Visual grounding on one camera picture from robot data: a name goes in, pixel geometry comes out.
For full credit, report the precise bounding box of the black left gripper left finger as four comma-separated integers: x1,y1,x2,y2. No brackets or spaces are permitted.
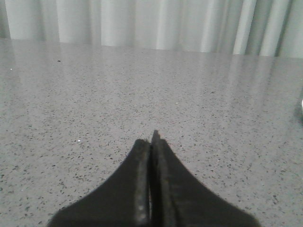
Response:
49,140,150,227

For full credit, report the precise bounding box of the white pleated curtain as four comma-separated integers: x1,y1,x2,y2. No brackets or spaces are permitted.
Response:
0,0,303,58

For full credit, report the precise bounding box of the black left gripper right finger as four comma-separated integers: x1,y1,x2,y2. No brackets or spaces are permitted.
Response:
151,131,260,227

